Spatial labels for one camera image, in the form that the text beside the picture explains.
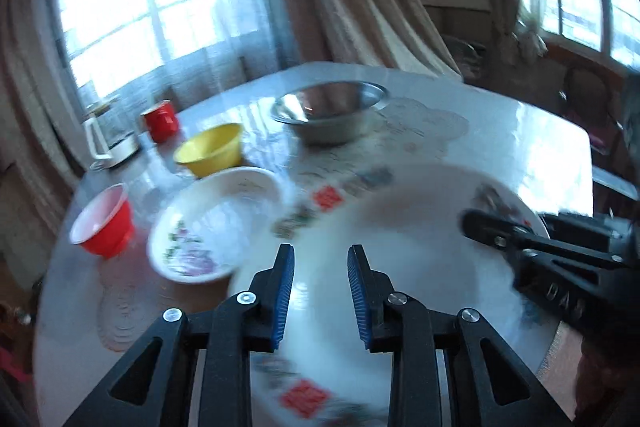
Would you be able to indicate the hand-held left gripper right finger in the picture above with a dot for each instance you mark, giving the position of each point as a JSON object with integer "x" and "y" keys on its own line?
{"x": 357, "y": 302}

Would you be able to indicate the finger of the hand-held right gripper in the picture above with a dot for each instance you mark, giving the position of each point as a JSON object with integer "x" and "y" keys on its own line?
{"x": 585, "y": 232}
{"x": 492, "y": 232}

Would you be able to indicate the red bowl white inside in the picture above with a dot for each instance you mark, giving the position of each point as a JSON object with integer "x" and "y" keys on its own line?
{"x": 107, "y": 237}

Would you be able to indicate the sheer white curtain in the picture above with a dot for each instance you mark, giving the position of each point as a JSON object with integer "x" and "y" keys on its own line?
{"x": 235, "y": 52}

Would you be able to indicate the yellow bowl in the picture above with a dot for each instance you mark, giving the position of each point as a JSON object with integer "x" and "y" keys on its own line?
{"x": 210, "y": 154}

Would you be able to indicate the grey bag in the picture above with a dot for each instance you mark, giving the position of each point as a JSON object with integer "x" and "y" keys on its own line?
{"x": 462, "y": 57}

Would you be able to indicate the red mug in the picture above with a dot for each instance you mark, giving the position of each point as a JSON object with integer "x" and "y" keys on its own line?
{"x": 161, "y": 124}

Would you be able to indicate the person's right forearm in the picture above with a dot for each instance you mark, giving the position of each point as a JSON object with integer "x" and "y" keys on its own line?
{"x": 605, "y": 382}

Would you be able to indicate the white floral bowl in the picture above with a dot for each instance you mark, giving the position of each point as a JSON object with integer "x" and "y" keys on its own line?
{"x": 220, "y": 217}

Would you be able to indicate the dark round-back chair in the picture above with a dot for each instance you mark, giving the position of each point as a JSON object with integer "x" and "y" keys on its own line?
{"x": 585, "y": 97}

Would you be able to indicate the stainless steel bowl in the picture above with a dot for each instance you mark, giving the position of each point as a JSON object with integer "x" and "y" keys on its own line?
{"x": 330, "y": 129}

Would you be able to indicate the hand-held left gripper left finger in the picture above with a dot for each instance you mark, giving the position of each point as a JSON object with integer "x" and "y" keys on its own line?
{"x": 282, "y": 297}

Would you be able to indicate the maroon seat cushion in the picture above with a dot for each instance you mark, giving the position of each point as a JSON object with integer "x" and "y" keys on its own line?
{"x": 601, "y": 141}

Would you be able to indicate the beige side curtain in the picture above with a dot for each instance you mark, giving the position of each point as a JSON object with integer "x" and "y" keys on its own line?
{"x": 25, "y": 72}

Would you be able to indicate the glass kettle white base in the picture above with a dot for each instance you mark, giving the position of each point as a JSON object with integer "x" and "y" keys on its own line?
{"x": 125, "y": 149}

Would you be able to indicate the dark side table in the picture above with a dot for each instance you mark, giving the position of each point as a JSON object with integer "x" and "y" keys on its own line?
{"x": 615, "y": 182}

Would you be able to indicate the large white floral plate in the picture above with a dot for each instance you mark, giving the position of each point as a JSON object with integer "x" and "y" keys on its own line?
{"x": 425, "y": 227}

